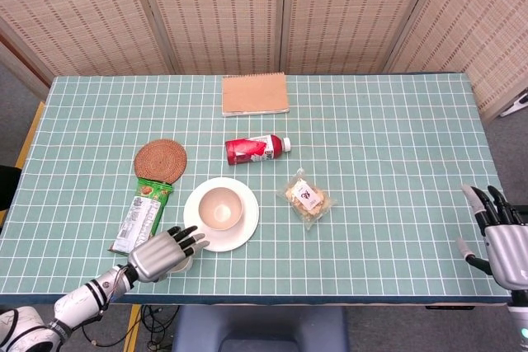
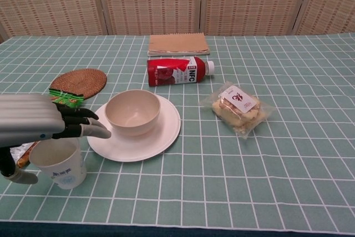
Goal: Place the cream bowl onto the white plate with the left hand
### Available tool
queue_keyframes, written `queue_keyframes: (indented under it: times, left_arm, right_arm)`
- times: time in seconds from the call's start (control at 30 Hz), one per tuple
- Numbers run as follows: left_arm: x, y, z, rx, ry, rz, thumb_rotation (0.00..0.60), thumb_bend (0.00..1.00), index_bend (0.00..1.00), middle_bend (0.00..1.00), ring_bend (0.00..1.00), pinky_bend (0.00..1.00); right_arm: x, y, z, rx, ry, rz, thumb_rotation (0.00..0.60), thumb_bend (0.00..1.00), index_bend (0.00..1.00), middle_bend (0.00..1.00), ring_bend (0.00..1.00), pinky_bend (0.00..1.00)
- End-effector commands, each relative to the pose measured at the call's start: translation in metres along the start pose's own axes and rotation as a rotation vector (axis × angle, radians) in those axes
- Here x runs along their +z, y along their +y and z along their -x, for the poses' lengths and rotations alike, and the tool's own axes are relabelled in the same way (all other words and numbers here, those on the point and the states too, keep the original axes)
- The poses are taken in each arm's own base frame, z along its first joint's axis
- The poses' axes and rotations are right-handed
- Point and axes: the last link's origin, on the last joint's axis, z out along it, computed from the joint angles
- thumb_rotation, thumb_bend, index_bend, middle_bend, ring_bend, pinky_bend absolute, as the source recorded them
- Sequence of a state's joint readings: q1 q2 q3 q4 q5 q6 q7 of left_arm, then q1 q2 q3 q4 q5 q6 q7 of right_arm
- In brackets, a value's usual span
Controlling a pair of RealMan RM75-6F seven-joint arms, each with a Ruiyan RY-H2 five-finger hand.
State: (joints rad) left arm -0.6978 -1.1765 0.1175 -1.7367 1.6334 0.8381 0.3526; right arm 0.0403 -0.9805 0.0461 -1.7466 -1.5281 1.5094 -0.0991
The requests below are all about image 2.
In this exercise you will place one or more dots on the bread in clear wrapper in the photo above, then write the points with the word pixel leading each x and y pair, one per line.
pixel 235 112

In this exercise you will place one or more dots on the brown woven coaster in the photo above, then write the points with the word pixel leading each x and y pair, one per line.
pixel 79 81

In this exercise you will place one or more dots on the brown spiral notebook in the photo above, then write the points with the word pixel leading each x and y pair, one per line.
pixel 177 43

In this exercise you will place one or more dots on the white paper cup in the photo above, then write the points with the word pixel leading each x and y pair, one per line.
pixel 65 170

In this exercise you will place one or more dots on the bamboo folding screen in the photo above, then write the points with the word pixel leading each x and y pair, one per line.
pixel 155 1

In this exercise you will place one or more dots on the green snack packet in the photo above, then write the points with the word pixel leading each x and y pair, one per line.
pixel 66 98

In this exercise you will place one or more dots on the white round plate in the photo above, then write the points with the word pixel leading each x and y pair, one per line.
pixel 166 128

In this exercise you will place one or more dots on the red juice bottle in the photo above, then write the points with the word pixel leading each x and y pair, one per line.
pixel 166 73

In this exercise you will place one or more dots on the green checked tablecloth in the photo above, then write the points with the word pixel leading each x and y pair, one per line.
pixel 249 178

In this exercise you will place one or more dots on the off-white bowl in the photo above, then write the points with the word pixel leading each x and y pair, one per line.
pixel 133 115

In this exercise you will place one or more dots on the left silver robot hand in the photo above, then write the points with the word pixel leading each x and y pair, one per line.
pixel 27 117

